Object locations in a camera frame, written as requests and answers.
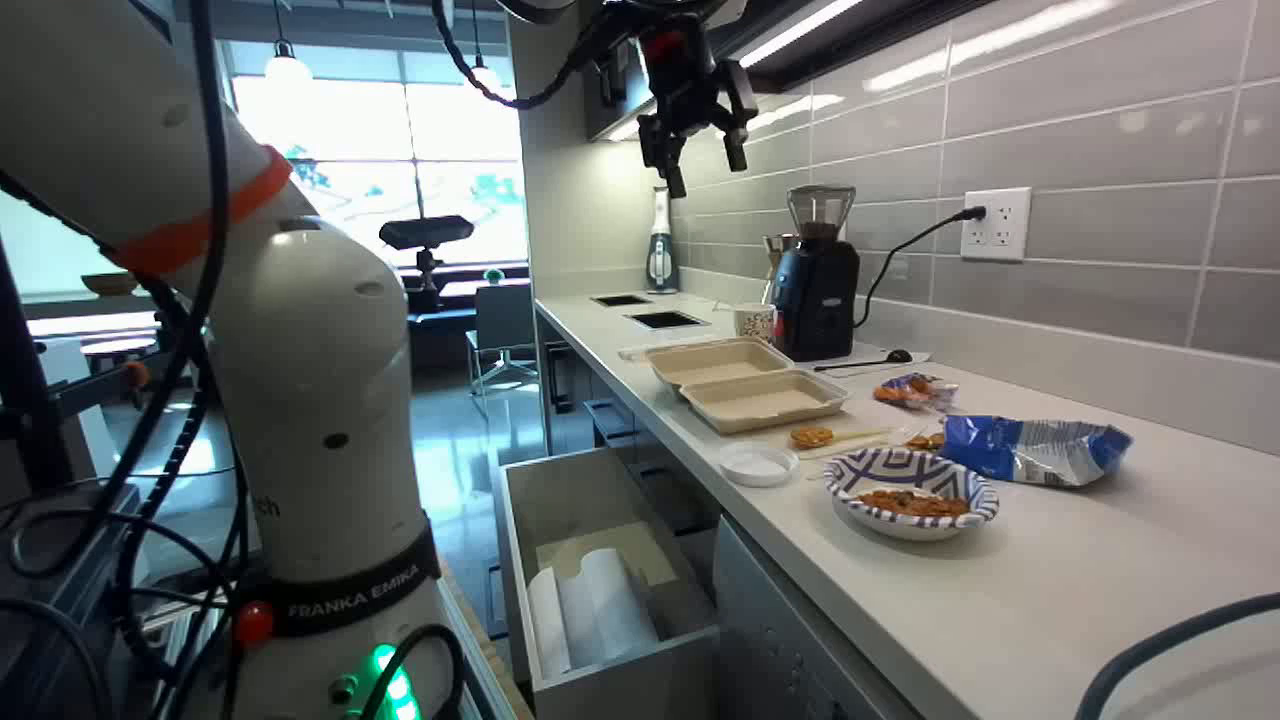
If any open white drawer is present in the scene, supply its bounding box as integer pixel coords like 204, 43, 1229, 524
496, 445, 723, 720

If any cookies heap in bowl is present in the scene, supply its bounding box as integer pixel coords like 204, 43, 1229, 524
857, 486, 970, 519

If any small black scoop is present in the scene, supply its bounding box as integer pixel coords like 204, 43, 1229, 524
811, 345, 915, 374

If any blue snack bag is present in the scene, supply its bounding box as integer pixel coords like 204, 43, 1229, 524
936, 411, 1134, 492

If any black grinder power cable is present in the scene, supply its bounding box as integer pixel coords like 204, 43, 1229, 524
852, 200, 990, 333

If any white wall outlet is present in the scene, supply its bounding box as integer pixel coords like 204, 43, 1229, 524
957, 184, 1037, 262

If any orange snack packet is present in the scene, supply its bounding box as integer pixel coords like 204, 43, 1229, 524
871, 373, 959, 414

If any small patterned bowl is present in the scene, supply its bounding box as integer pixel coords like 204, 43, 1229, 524
715, 440, 799, 486

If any blue patterned paper bowl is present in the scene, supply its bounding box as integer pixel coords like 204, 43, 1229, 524
826, 445, 1005, 542

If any black coffee grinder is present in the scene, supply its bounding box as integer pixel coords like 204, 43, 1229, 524
766, 181, 863, 363

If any clear soap bottle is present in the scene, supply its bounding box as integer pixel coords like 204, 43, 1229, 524
644, 184, 684, 296

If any grey office chair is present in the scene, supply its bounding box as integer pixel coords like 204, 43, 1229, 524
465, 281, 544, 394

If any beige clamshell food pack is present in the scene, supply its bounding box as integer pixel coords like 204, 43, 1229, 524
639, 333, 852, 435

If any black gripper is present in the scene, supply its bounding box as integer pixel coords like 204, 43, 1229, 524
635, 17, 758, 205

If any large white paper towel roll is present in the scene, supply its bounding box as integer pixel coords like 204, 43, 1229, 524
556, 542, 663, 670

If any pendant ceiling lamp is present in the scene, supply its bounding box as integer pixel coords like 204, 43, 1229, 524
254, 0, 320, 97

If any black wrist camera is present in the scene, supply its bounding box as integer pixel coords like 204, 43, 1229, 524
583, 35, 659, 132

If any small white paper towel roll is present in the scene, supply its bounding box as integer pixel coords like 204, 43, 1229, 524
525, 565, 579, 687

